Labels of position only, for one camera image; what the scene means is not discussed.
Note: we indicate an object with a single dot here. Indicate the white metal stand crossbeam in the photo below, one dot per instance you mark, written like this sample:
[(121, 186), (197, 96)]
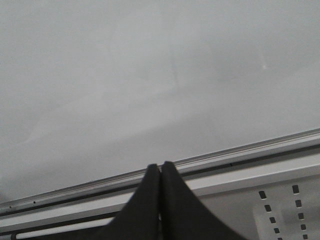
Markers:
[(262, 200)]

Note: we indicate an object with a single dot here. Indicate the white round metal rod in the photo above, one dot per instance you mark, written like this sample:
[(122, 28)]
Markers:
[(65, 228)]

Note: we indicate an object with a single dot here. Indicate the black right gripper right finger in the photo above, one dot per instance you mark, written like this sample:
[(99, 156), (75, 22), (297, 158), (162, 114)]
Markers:
[(183, 216)]

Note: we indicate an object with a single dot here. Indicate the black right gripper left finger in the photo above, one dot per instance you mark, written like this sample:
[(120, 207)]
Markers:
[(139, 218)]

